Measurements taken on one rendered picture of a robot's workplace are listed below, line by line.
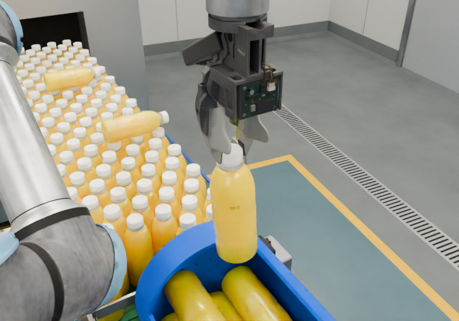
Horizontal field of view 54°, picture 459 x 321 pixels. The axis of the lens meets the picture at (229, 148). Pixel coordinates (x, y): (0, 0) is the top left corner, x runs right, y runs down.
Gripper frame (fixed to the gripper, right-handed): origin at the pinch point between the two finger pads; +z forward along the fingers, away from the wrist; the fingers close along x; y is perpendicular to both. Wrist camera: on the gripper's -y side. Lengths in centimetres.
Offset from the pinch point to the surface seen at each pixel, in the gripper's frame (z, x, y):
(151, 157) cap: 35, 7, -57
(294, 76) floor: 146, 253, -296
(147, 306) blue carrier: 31.3, -14.0, -5.4
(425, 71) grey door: 138, 363, -222
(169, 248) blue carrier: 23.8, -7.4, -9.1
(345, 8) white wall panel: 108, 384, -366
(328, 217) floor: 146, 132, -104
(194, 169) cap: 35, 15, -46
